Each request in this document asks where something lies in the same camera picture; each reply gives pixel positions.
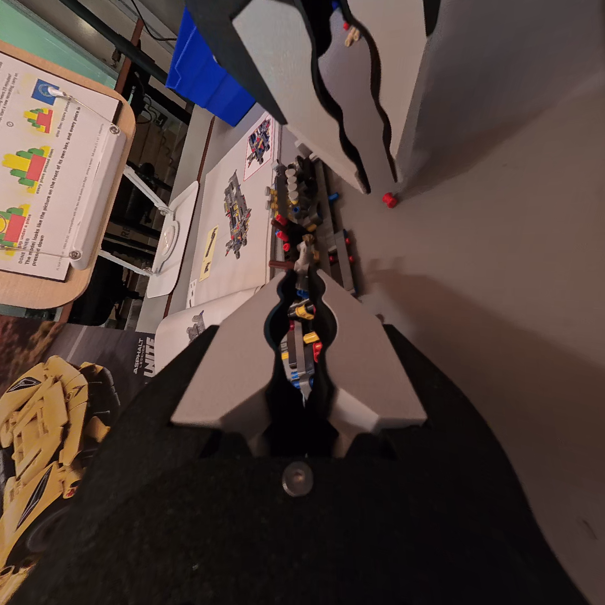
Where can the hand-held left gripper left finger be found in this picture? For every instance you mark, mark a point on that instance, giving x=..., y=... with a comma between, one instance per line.
x=227, y=378

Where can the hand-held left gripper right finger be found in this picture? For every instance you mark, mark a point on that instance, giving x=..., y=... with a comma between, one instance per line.
x=373, y=378

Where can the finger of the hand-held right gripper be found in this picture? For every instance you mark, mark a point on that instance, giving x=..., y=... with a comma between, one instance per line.
x=293, y=85
x=453, y=71

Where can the brown lego axle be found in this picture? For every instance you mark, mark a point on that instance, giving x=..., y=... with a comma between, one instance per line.
x=280, y=265

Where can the lego car chassis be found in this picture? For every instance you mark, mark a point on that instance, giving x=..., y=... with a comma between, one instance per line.
x=312, y=212

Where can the light grey lego connector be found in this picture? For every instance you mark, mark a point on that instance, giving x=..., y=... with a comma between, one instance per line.
x=307, y=253

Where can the red lego bush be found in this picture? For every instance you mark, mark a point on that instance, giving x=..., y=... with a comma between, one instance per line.
x=389, y=200

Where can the tan lego pin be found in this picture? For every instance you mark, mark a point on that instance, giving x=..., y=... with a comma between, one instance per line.
x=350, y=37

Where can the lego instruction booklet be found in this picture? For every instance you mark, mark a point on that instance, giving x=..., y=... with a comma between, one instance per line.
x=222, y=236

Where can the lego set box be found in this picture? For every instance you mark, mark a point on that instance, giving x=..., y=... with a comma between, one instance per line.
x=56, y=401

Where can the blue plastic bin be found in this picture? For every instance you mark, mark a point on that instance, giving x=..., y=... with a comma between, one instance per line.
x=203, y=85

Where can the black table leg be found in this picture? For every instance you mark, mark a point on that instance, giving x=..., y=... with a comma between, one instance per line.
x=123, y=47

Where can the wooden stand board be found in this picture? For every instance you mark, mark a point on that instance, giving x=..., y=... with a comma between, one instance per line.
x=120, y=156

